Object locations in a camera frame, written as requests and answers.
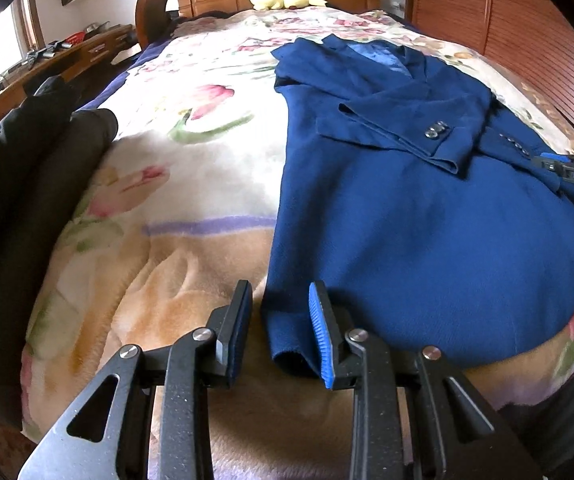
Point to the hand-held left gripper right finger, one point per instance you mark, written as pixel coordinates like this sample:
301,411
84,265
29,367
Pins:
319,340

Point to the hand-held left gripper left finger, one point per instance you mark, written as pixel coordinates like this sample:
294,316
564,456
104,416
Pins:
232,345

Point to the blue blazer jacket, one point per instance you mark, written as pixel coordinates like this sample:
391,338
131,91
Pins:
417,235

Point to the black clothes pile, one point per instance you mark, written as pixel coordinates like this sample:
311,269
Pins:
27,185

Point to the wooden louvered wardrobe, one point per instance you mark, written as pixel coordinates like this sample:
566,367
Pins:
517,10

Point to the floral blanket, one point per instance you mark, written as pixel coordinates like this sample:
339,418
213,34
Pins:
192,160

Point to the navy bed sheet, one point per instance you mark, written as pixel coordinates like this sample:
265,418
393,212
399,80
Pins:
137,65

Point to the wooden desk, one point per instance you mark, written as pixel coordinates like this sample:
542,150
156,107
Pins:
82,57

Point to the wooden chair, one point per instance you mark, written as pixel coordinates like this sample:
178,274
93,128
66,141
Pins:
148,15

